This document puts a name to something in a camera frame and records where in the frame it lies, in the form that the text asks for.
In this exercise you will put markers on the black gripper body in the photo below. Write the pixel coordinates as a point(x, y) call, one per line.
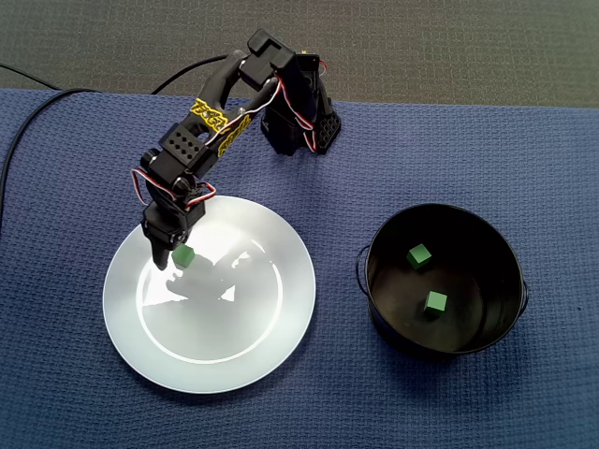
point(162, 234)

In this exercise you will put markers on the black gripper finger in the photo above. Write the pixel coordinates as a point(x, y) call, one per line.
point(181, 243)
point(160, 255)

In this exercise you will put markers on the green cube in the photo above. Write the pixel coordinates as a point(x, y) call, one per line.
point(185, 257)
point(419, 256)
point(436, 301)

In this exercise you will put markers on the black lattice robot base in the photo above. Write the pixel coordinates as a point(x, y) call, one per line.
point(330, 133)

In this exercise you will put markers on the white round plate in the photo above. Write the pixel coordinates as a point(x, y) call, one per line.
point(210, 337)

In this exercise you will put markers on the blue waffle cloth mat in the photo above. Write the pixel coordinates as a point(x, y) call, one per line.
point(421, 397)

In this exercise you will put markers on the black metal bucket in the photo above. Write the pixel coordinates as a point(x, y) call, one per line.
point(491, 280)

